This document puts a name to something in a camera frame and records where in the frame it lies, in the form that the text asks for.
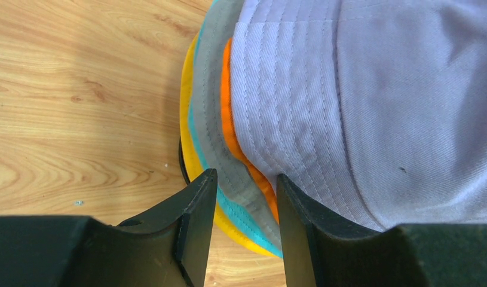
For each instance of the grey hat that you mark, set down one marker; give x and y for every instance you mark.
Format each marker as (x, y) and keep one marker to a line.
(209, 99)

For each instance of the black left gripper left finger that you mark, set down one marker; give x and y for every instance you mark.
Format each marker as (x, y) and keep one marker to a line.
(166, 245)

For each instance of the orange hat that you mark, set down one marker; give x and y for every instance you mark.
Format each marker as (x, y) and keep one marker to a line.
(229, 133)

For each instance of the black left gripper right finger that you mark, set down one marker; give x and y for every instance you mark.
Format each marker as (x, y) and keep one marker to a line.
(322, 248)

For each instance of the light blue bucket hat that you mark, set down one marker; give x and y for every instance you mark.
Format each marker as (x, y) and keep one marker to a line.
(235, 216)

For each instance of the yellow bucket hat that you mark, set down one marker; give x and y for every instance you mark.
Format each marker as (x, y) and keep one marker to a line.
(192, 162)

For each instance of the lavender hat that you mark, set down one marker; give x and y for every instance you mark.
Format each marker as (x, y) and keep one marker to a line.
(376, 109)

